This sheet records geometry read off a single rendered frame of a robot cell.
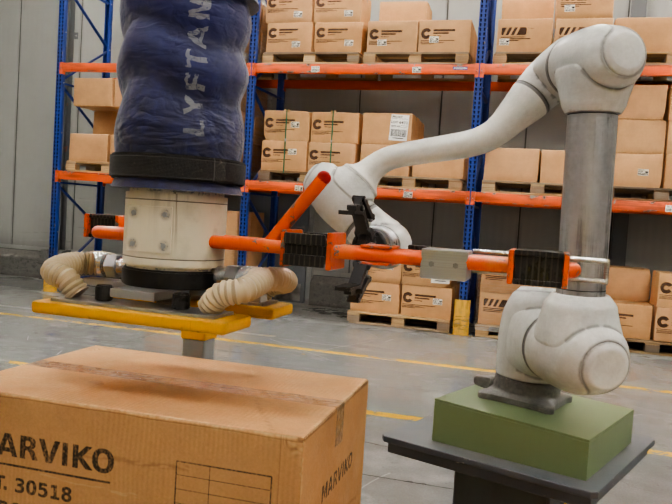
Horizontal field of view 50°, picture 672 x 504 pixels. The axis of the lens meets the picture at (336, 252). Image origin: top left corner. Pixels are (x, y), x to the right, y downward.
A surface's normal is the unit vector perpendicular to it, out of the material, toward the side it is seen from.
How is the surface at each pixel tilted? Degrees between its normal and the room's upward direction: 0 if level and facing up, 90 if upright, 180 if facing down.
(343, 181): 69
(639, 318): 90
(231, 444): 90
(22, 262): 90
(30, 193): 90
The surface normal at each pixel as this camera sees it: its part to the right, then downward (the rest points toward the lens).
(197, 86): 0.32, 0.39
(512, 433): -0.59, 0.00
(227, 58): 0.75, -0.26
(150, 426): -0.27, 0.04
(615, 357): 0.16, 0.26
